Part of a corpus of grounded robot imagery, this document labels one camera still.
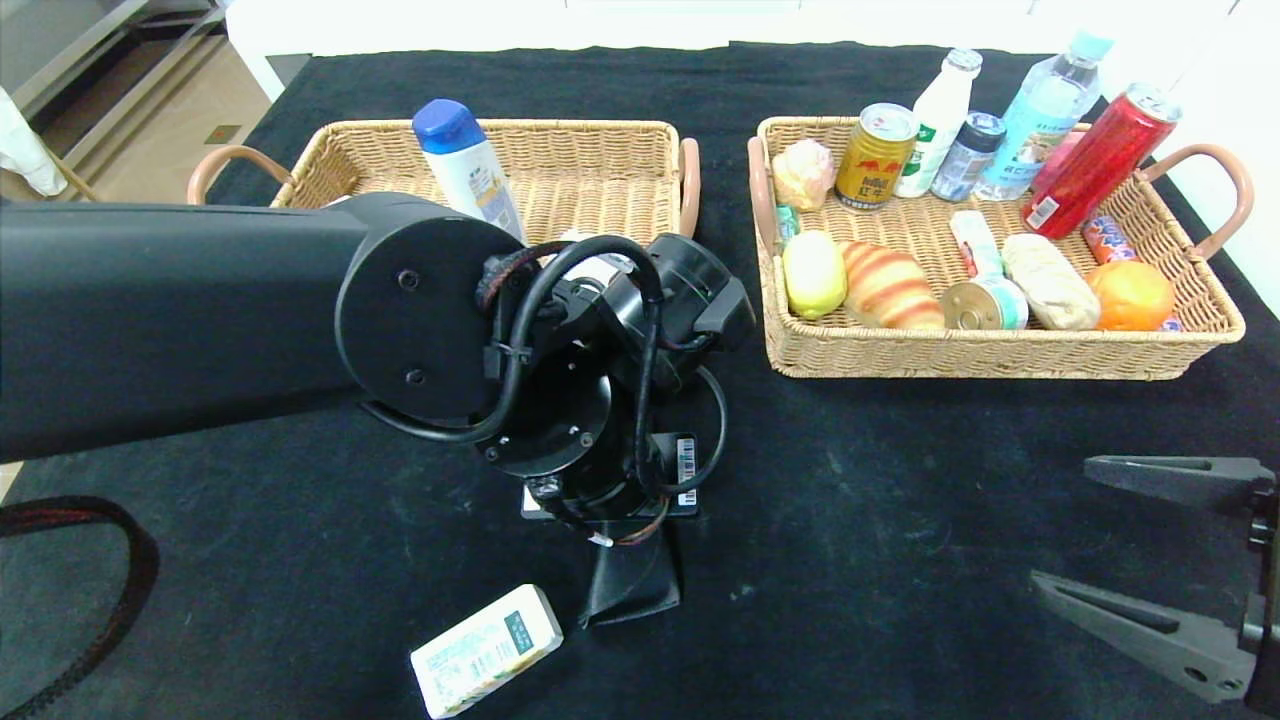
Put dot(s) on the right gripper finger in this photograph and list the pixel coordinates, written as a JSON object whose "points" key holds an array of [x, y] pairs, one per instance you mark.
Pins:
{"points": [[1160, 630], [1200, 480]]}

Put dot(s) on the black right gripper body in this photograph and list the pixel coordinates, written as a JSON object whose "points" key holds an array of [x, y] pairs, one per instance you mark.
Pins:
{"points": [[1262, 565]]}

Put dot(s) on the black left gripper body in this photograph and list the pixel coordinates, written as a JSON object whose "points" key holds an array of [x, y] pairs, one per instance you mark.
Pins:
{"points": [[684, 472]]}

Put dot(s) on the black leather glasses case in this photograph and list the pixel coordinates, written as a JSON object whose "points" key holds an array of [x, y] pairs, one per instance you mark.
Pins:
{"points": [[630, 580]]}

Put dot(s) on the yellow lemon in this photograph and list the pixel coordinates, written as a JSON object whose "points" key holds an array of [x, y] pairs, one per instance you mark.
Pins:
{"points": [[815, 275]]}

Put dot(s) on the white box with green label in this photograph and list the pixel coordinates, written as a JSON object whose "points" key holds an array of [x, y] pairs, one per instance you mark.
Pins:
{"points": [[485, 650]]}

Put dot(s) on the striped brown croissant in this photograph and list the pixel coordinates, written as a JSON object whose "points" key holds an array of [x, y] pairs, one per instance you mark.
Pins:
{"points": [[890, 285]]}

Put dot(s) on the white shampoo bottle blue cap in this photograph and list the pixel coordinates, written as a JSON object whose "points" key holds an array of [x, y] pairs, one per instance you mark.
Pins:
{"points": [[470, 170]]}

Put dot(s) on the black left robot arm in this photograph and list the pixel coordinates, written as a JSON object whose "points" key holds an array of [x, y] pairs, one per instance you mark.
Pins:
{"points": [[200, 310]]}

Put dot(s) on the small purple wrapped candy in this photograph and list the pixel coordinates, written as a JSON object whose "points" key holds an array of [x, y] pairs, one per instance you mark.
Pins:
{"points": [[1168, 324]]}

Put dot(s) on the orange fruit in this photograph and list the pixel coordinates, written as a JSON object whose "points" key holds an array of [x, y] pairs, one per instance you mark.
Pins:
{"points": [[1130, 296]]}

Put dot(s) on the white teacup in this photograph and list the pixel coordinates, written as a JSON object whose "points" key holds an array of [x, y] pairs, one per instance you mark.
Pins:
{"points": [[598, 268]]}

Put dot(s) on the pale ridged bread loaf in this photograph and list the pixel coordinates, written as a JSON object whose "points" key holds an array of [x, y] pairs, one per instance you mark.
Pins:
{"points": [[1050, 283]]}

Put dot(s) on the orange and blue candy roll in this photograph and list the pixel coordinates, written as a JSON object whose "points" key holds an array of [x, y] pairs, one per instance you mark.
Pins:
{"points": [[1105, 238]]}

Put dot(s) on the green chewing gum pack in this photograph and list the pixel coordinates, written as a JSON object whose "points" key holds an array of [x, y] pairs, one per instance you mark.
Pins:
{"points": [[787, 222]]}

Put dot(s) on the silver can with green label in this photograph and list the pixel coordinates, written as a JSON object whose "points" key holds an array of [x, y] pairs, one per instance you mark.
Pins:
{"points": [[980, 306]]}

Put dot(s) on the pink and yellow cupcake toy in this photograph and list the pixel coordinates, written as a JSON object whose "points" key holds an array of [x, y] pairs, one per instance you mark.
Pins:
{"points": [[803, 175]]}

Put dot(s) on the green and white snack pack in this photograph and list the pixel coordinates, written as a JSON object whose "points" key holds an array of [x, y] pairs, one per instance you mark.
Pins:
{"points": [[975, 243]]}

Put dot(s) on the tall red drink can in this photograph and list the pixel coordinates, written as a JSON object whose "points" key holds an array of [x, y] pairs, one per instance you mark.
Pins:
{"points": [[1090, 167]]}

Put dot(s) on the gold energy drink can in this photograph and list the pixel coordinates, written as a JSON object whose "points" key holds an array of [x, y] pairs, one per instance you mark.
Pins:
{"points": [[873, 162]]}

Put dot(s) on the clear water bottle blue cap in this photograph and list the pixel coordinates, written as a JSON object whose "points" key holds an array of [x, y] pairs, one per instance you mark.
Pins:
{"points": [[1040, 117]]}

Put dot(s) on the white milk bottle green label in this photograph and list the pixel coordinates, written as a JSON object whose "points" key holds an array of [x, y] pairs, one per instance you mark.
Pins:
{"points": [[935, 127]]}

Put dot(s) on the white furniture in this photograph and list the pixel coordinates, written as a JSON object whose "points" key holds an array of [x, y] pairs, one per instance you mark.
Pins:
{"points": [[290, 30]]}

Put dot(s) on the wooden wheeled rack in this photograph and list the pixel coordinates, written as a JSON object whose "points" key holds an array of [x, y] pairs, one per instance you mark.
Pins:
{"points": [[75, 180]]}

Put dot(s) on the white hanging cloth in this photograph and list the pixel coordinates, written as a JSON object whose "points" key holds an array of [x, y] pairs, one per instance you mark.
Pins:
{"points": [[25, 150]]}

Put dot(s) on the grey metal shelf frame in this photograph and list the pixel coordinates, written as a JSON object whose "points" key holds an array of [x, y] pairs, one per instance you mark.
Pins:
{"points": [[75, 55]]}

